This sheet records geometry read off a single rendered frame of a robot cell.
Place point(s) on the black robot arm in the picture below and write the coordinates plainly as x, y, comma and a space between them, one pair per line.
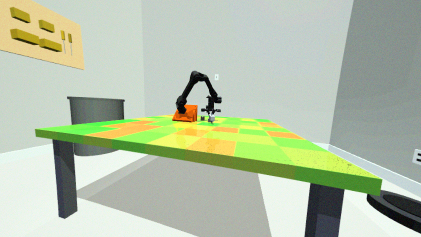
196, 77

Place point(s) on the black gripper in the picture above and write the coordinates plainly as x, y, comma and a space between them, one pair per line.
210, 108

